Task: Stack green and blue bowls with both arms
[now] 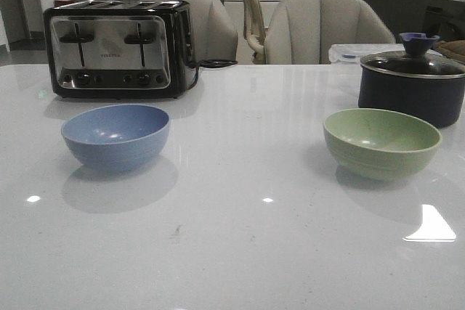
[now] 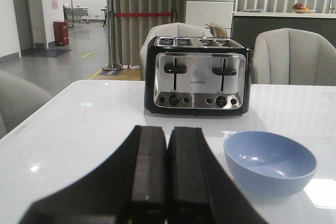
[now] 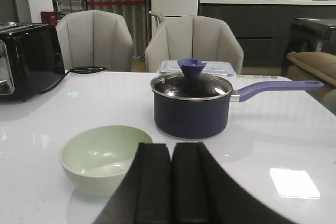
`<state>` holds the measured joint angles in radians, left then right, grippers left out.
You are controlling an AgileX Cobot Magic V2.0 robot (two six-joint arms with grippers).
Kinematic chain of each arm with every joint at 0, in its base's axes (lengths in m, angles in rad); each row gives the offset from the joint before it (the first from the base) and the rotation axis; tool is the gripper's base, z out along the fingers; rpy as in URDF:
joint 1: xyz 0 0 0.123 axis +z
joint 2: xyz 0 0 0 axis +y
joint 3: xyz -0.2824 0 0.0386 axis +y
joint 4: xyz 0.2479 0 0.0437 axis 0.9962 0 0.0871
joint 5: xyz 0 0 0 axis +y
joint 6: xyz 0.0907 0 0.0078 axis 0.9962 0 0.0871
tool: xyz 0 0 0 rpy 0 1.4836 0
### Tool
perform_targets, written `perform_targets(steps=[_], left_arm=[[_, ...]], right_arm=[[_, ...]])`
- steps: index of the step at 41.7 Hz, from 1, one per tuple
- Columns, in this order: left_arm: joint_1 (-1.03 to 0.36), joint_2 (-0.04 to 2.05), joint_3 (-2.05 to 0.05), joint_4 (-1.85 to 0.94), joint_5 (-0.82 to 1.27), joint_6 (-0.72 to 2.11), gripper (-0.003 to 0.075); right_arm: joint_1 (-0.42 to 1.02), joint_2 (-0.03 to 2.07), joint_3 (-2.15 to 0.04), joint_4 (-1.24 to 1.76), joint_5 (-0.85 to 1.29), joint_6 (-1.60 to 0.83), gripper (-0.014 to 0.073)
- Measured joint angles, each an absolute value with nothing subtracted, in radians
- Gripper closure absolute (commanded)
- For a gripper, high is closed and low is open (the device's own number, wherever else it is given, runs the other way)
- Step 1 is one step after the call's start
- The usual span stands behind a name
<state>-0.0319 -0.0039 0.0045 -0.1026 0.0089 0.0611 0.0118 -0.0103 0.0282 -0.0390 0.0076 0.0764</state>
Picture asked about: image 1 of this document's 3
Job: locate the blue bowl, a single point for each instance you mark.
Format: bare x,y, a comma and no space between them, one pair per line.
117,138

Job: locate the green bowl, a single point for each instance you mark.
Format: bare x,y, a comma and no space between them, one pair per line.
380,144

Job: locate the beige chair left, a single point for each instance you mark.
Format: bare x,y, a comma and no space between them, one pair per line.
214,34

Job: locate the beige chair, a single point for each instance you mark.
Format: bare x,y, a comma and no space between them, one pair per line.
214,34
301,32

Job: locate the cream office chair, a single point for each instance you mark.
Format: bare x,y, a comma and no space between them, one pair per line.
254,30

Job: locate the beige chair right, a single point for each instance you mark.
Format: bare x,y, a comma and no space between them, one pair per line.
301,32

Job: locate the clear plastic food container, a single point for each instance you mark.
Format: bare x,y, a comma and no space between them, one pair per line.
351,53

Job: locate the black and chrome toaster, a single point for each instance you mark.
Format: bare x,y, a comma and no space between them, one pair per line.
120,49

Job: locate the dark blue cooking pot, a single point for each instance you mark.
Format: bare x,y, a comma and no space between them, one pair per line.
437,100

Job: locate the glass pot lid blue knob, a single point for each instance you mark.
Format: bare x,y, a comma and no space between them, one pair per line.
414,61

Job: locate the brown cloth oven mitt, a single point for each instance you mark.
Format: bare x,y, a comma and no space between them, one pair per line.
454,50

